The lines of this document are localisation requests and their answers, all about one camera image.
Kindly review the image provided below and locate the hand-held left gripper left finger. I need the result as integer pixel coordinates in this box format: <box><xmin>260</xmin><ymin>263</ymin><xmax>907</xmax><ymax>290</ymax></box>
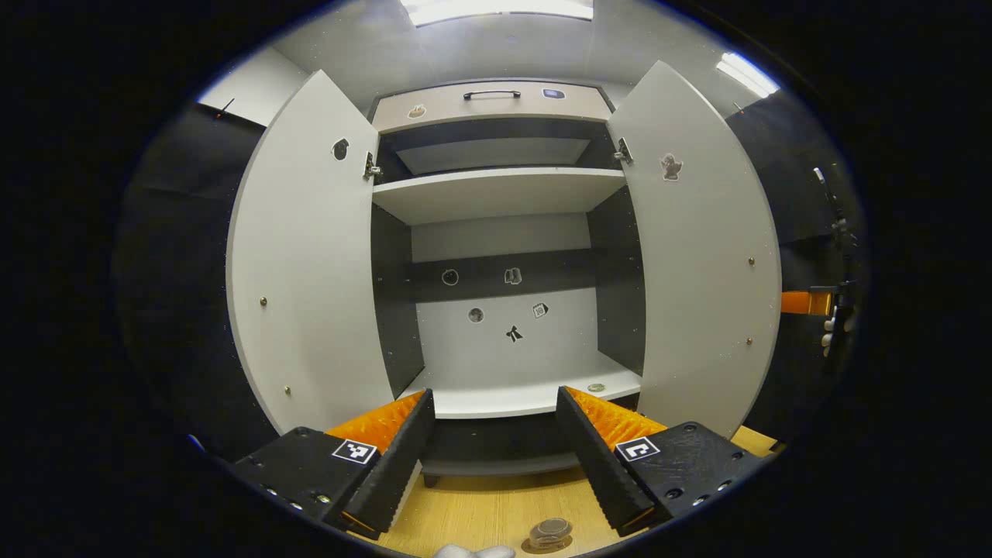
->
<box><xmin>231</xmin><ymin>389</ymin><xmax>437</xmax><ymax>541</ymax></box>

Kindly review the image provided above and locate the round brown coaster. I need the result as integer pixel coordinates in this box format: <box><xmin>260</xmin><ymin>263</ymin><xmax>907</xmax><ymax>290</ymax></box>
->
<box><xmin>521</xmin><ymin>533</ymin><xmax>576</xmax><ymax>554</ymax></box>

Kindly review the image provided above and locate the clear plastic bottle red label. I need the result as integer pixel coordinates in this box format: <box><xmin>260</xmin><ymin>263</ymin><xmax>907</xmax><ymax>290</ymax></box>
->
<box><xmin>529</xmin><ymin>518</ymin><xmax>574</xmax><ymax>549</ymax></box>

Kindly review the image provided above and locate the grey cabinet door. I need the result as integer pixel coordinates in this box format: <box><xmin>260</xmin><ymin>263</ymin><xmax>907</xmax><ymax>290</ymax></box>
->
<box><xmin>607</xmin><ymin>60</ymin><xmax>784</xmax><ymax>440</ymax></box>
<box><xmin>226</xmin><ymin>70</ymin><xmax>398</xmax><ymax>436</ymax></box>

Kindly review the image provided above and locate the ceiling light panel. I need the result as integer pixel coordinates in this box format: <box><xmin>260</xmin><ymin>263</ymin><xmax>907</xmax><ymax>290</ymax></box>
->
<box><xmin>715</xmin><ymin>51</ymin><xmax>782</xmax><ymax>99</ymax></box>
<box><xmin>399</xmin><ymin>0</ymin><xmax>595</xmax><ymax>28</ymax></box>

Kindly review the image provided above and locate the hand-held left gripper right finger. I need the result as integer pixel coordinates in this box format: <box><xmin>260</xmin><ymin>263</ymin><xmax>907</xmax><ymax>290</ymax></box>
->
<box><xmin>555</xmin><ymin>385</ymin><xmax>761</xmax><ymax>537</ymax></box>

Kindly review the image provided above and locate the grey cabinet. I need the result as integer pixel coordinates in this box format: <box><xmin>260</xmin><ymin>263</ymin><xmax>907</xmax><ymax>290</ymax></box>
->
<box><xmin>370</xmin><ymin>80</ymin><xmax>648</xmax><ymax>487</ymax></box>

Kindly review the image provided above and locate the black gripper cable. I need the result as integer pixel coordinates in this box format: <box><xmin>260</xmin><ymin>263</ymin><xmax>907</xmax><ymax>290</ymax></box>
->
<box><xmin>811</xmin><ymin>165</ymin><xmax>859</xmax><ymax>257</ymax></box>

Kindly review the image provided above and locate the beige cabinet drawer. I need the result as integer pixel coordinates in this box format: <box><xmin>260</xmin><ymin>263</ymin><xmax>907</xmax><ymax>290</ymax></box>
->
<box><xmin>372</xmin><ymin>81</ymin><xmax>615</xmax><ymax>135</ymax></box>

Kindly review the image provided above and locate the white cabinet shelf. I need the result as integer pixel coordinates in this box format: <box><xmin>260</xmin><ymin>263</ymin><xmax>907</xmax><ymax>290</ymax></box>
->
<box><xmin>399</xmin><ymin>364</ymin><xmax>642</xmax><ymax>420</ymax></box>
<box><xmin>372</xmin><ymin>167</ymin><xmax>627</xmax><ymax>226</ymax></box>

